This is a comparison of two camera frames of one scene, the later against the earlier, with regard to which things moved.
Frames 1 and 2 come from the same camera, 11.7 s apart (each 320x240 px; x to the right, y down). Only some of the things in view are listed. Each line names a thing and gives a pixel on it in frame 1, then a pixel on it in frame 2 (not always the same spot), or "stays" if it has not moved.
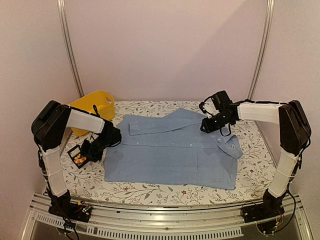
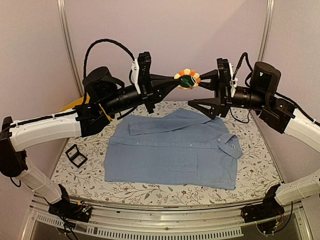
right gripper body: [220, 122] → [225, 95]
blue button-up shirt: [169, 147] stays
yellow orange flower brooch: [79, 159] → [189, 79]
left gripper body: [94, 151] → [147, 92]
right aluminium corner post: [262, 49] stays
